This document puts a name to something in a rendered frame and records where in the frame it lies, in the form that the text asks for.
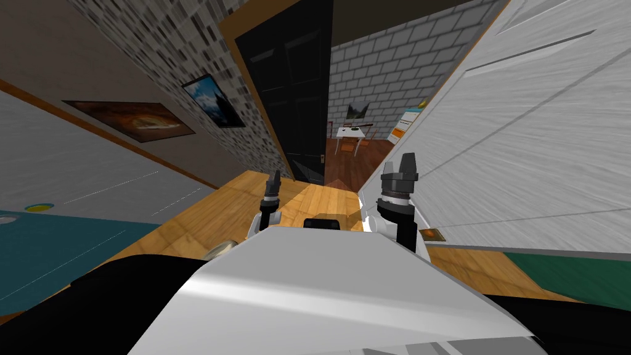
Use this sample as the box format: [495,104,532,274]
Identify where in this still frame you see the orange brown wall picture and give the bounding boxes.
[62,100,197,144]

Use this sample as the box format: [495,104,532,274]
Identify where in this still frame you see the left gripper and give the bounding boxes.
[264,169,282,198]

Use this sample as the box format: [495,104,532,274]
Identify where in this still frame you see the white table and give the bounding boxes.
[335,126,367,157]

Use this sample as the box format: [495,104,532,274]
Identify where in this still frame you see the white door leaf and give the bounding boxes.
[359,0,631,261]

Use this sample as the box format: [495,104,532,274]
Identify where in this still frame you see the green landscape wall picture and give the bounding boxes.
[345,101,371,121]

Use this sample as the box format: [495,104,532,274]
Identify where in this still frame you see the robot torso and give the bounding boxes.
[127,216,545,355]

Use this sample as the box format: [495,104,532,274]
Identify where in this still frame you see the white orange cabinet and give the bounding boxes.
[387,108,421,145]

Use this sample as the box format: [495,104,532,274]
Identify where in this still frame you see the black door leaf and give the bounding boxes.
[234,0,335,187]

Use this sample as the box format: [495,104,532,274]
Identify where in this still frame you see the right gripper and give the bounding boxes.
[380,152,420,186]

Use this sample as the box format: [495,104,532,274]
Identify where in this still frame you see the blue sky wall picture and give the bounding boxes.
[181,73,247,129]

